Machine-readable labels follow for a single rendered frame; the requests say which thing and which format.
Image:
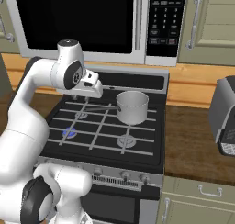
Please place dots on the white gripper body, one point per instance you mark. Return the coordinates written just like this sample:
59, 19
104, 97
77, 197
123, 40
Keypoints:
91, 91

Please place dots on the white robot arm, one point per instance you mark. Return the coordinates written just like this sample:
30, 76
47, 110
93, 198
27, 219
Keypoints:
24, 132

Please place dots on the blue burner flame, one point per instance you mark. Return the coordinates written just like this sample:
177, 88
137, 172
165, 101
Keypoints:
69, 132

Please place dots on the black and silver stove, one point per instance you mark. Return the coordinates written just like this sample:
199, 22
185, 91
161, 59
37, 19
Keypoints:
128, 142

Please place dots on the silver stove knob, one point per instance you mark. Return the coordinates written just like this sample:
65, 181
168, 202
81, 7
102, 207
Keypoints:
144, 179
125, 174
97, 171

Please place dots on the black glass microwave door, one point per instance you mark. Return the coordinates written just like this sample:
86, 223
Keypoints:
91, 19

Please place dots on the silver black microwave oven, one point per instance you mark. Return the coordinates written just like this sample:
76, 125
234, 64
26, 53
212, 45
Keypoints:
165, 25

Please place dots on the olive green cupboard door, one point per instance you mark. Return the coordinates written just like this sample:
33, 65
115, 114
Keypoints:
7, 7
214, 25
199, 212

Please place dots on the black oven door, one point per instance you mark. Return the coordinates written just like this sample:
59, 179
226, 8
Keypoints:
122, 207

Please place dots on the olive green drawer front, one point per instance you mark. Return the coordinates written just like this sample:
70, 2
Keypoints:
189, 188

